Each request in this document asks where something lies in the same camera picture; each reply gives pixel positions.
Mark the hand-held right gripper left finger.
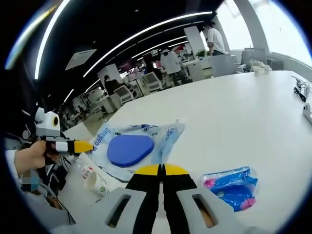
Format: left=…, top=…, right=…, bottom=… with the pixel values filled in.
left=56, top=163, right=163, bottom=234

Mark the blue flowered tissue pack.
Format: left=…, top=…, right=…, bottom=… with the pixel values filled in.
left=201, top=166, right=258, bottom=213

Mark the long ceiling light strip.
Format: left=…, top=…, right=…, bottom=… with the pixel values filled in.
left=84, top=11, right=215, bottom=77

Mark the clear plastic bottle red label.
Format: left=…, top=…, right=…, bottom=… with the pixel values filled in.
left=70, top=156, right=103, bottom=181

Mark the white patterned paper cup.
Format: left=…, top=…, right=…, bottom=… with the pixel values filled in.
left=84, top=173, right=111, bottom=197

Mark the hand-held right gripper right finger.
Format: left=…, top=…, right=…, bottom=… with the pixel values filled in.
left=162, top=163, right=266, bottom=234

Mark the blue white plastic package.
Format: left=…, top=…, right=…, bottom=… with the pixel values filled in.
left=86, top=123, right=186, bottom=182

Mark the ceiling air vent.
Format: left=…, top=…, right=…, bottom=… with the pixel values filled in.
left=65, top=48, right=97, bottom=70

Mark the black charger with cable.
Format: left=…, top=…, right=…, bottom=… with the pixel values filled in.
left=291, top=75, right=312, bottom=102

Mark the white power strip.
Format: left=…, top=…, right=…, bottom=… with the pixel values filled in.
left=302, top=102, right=312, bottom=122

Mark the grey chair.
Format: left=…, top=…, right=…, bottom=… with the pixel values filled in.
left=209, top=55, right=237, bottom=78

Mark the person's left hand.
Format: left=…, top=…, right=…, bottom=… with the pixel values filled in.
left=16, top=140, right=60, bottom=175

